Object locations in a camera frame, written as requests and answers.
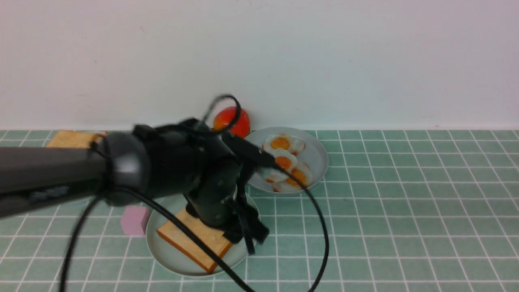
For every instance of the pink cube block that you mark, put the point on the pink cube block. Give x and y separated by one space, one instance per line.
134 220

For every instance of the fried egg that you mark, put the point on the fried egg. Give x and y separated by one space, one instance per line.
302 172
284 159
285 142

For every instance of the toast slice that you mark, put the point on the toast slice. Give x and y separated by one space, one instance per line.
213 238
73 139

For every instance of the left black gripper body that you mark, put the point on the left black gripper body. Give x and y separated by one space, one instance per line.
207 201

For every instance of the red tomato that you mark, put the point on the red tomato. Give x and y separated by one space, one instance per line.
241 128

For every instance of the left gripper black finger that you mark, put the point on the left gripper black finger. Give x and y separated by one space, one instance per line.
245 224

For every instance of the green centre plate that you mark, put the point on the green centre plate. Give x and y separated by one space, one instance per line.
172 259

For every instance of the grey egg plate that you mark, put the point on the grey egg plate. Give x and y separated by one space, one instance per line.
314 155

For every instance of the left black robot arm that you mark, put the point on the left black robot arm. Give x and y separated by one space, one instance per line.
122 168

